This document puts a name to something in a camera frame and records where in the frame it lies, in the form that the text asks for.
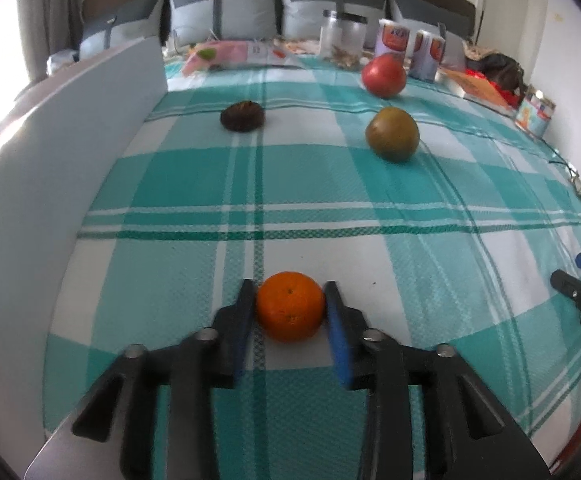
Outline small orange tangerine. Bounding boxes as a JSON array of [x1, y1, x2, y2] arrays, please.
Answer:
[[256, 271, 326, 344]]

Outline teal plaid blanket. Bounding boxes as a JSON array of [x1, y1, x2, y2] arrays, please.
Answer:
[[43, 58, 581, 460]]

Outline colourful tin can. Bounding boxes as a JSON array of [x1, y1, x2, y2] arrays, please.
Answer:
[[514, 86, 556, 139]]

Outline orange book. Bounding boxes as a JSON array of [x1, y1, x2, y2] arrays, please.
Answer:
[[435, 67, 513, 115]]

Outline black handbag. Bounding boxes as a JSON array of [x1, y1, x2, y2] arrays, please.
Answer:
[[473, 52, 527, 94]]

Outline green brown round fruit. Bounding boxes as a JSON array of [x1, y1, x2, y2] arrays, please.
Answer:
[[365, 107, 420, 162]]

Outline white cardboard box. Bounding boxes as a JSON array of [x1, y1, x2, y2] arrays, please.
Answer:
[[0, 37, 167, 477]]

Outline red white carton right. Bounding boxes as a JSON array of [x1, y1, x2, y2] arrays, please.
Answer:
[[409, 30, 445, 82]]

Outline red white carton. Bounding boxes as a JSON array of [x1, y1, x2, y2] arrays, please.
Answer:
[[374, 18, 411, 63], [409, 30, 445, 82]]

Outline grey white pillow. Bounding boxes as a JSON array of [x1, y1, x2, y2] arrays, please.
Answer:
[[389, 0, 473, 72], [79, 0, 164, 60], [170, 0, 277, 46], [281, 0, 387, 50]]

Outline red pomegranate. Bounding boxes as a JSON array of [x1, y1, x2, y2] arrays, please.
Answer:
[[361, 53, 407, 99]]

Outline red white carton left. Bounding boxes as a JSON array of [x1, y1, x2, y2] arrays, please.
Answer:
[[374, 18, 411, 63]]

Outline clear jar black lid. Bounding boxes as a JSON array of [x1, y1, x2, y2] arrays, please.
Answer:
[[317, 10, 367, 70]]

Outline dark mangosteen on blanket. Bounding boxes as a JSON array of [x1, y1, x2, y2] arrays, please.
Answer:
[[220, 101, 266, 132]]

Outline pink snack bag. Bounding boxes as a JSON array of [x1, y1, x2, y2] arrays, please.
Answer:
[[182, 40, 303, 76]]

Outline grey white pillow far left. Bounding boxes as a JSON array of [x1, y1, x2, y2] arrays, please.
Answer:
[[79, 0, 164, 60]]

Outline black cable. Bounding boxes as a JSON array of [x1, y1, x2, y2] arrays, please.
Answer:
[[534, 138, 581, 181]]

